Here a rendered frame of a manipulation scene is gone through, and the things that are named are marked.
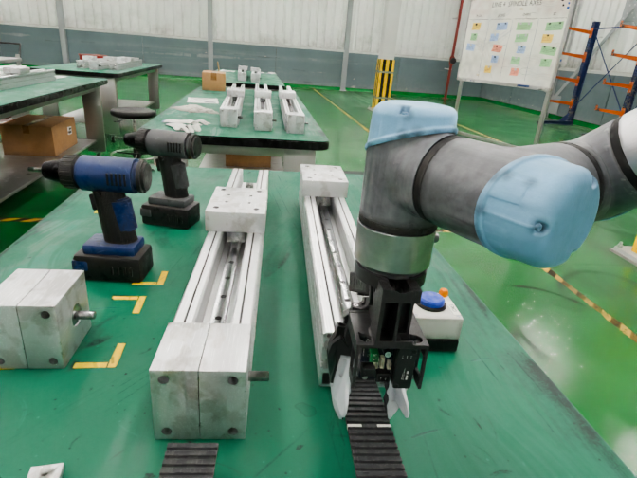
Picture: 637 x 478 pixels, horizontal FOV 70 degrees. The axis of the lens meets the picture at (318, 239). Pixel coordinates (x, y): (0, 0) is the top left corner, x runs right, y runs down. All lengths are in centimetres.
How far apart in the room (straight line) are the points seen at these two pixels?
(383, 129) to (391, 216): 7
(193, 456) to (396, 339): 23
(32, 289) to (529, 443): 65
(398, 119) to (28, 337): 53
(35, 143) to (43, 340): 375
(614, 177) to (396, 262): 18
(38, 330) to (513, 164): 58
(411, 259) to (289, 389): 28
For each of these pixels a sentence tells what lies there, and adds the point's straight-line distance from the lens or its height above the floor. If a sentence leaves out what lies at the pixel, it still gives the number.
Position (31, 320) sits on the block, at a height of 85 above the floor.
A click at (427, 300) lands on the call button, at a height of 85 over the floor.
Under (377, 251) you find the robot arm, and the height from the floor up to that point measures 103.
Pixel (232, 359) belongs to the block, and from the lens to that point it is 52.
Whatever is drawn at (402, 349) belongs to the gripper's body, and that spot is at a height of 93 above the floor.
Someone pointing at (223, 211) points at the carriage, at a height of 90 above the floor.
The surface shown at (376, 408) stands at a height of 80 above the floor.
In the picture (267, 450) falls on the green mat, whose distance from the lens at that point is 56.
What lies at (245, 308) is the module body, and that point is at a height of 86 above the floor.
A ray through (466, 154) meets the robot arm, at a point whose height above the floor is 113.
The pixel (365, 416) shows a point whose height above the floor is 80.
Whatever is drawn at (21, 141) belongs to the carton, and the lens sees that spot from 442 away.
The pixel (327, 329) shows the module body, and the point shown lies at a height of 86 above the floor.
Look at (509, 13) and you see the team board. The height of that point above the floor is 176.
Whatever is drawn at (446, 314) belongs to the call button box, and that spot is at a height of 84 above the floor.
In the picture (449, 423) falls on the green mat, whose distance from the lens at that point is 63.
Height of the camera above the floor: 119
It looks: 22 degrees down
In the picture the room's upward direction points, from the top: 5 degrees clockwise
